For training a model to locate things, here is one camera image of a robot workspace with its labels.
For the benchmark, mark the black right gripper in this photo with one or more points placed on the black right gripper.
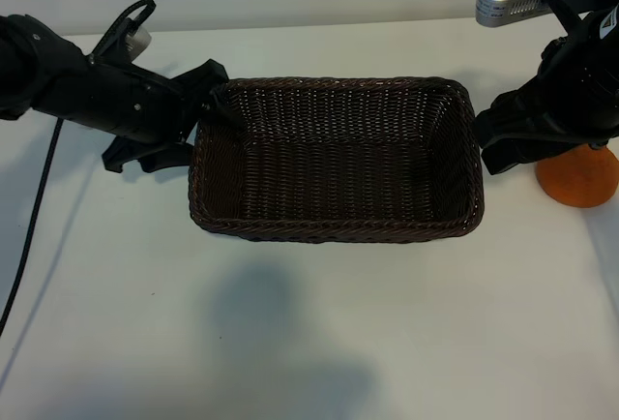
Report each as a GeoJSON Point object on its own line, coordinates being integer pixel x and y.
{"type": "Point", "coordinates": [561, 105]}

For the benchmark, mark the dark brown woven basket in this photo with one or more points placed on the dark brown woven basket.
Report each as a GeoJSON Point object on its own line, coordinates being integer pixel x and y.
{"type": "Point", "coordinates": [338, 178]}

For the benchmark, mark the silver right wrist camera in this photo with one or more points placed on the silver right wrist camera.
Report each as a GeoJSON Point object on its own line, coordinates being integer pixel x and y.
{"type": "Point", "coordinates": [503, 4]}

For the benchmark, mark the orange fruit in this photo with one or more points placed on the orange fruit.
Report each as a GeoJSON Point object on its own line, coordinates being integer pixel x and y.
{"type": "Point", "coordinates": [575, 183]}

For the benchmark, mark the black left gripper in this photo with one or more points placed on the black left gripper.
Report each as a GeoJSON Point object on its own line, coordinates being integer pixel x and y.
{"type": "Point", "coordinates": [135, 105]}

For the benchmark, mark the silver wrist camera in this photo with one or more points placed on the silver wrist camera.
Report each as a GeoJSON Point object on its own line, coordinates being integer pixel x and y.
{"type": "Point", "coordinates": [138, 42]}
{"type": "Point", "coordinates": [503, 4]}

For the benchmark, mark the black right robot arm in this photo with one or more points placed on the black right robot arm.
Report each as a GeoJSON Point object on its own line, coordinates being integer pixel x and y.
{"type": "Point", "coordinates": [604, 52]}

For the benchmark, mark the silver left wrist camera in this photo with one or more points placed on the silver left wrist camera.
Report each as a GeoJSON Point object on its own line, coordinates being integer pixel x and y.
{"type": "Point", "coordinates": [138, 42]}

